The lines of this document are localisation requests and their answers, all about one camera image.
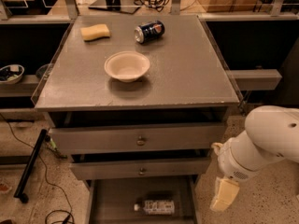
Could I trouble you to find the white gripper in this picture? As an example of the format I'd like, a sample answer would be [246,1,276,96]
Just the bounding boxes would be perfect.
[210,131,265,212]

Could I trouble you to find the clear plastic water bottle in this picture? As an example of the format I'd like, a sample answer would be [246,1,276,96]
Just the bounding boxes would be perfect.
[134,200,175,215]

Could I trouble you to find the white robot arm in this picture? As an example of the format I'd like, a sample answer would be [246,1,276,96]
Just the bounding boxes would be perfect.
[210,105,299,212]

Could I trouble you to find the grey drawer cabinet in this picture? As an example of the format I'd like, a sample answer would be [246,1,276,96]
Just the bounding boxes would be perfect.
[36,15,239,224]

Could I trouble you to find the bottom grey drawer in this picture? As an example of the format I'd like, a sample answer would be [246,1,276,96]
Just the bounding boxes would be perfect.
[85,176,202,224]

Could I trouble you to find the grey drawer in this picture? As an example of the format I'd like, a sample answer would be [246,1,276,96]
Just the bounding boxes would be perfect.
[50,122,226,154]
[85,176,202,224]
[70,158,210,180]

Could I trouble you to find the top grey drawer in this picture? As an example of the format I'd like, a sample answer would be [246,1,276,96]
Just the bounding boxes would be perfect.
[50,122,226,154]

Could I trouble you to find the middle grey drawer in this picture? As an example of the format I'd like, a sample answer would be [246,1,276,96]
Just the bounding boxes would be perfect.
[70,158,210,180]

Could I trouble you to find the white paper bowl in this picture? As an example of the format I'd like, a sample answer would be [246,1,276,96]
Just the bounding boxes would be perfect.
[104,51,150,82]

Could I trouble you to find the blue Pepsi can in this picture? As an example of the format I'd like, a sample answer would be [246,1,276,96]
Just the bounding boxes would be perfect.
[135,21,165,44]

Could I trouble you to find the yellow sponge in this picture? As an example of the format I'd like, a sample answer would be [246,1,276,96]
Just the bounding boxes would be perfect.
[80,24,110,41]

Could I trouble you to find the black monitor stand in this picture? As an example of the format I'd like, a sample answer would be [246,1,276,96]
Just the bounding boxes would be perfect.
[88,0,141,14]

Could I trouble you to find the black bar on floor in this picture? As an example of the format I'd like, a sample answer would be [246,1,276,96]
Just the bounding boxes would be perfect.
[14,129,47,203]

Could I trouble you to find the white bowl with items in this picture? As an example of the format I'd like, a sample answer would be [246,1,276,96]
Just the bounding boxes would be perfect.
[0,64,24,84]

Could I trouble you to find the black floor cable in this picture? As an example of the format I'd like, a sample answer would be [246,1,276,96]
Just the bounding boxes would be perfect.
[0,113,76,224]

